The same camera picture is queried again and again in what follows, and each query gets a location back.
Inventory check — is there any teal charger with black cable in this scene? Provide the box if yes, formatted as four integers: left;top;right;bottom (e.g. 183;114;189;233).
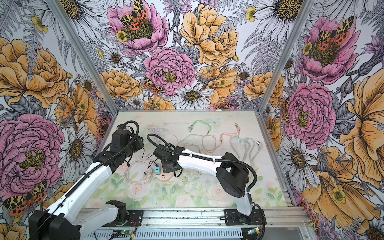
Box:
155;165;161;175

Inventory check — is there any white usb cable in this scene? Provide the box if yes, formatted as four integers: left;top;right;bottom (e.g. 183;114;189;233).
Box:
148;124;178;148

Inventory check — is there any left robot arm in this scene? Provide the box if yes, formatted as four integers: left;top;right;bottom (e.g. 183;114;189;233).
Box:
29;137;144;240

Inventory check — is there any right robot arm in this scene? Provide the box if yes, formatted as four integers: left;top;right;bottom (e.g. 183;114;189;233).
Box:
154;145;258;225

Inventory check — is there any round pink power socket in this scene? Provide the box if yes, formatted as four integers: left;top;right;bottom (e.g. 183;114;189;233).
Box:
156;172;174;183

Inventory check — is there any black usb cable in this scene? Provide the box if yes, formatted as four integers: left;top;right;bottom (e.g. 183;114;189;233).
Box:
140;146;161;169

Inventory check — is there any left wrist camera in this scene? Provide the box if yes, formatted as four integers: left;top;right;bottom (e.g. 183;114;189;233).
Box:
110;130;131;153

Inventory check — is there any pink socket power cord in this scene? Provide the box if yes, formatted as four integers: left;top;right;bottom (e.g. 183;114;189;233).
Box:
123;158;157;185

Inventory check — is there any green multi-head usb cable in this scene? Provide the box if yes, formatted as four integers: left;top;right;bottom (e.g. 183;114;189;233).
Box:
176;119;212;151

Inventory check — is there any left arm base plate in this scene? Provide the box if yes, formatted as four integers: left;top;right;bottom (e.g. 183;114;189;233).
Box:
103;210;144;227

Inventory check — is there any pink multi-head usb cable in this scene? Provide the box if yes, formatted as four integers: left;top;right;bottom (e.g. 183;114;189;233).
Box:
200;122;241;154

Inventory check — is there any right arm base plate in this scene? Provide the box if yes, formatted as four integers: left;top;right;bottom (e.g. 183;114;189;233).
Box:
221;208;267;226

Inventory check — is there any white power strip cord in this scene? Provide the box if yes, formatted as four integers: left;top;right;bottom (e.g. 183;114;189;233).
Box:
230;136;264;169

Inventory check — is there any aluminium front rail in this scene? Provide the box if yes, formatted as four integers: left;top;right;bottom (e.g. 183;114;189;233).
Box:
75;207;310;234

